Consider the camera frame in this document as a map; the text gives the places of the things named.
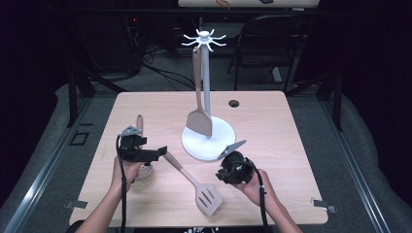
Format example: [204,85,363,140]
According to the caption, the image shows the white utensil rack stand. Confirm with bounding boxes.
[181,28,236,162]

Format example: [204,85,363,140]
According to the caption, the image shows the black floor cables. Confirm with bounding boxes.
[142,45,197,91]

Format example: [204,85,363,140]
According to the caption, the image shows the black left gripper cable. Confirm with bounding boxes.
[115,135,128,233]

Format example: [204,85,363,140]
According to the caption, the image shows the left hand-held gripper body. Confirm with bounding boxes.
[117,125,154,163]

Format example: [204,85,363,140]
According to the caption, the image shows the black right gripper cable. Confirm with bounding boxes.
[239,160,270,233]

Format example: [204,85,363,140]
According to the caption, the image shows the beige slotted spatula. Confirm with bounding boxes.
[162,150,223,217]

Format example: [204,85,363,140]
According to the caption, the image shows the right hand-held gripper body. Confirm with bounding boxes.
[217,139,257,185]

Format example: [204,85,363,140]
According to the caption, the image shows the person's left hand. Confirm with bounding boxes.
[111,156,145,192]

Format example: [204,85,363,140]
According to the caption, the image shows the black metal stand frame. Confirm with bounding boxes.
[285,69,344,132]
[66,64,127,128]

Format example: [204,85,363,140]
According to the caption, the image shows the black folding chair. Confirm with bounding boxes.
[227,14,310,93]

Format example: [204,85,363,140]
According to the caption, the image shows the grey metal table bracket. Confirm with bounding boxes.
[310,197,338,214]
[64,199,88,210]

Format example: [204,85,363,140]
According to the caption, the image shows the beige solid turner spatula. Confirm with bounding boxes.
[186,46,214,138]

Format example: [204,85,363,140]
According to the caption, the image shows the beige perforated skimmer spatula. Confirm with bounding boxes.
[135,114,155,182]

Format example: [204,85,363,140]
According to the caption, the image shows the person's right hand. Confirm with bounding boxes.
[233,168,276,207]

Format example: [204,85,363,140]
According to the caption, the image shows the metal floor rail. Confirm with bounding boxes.
[319,96,392,233]
[3,96,93,233]

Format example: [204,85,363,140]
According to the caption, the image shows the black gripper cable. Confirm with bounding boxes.
[239,160,270,233]
[115,135,128,233]

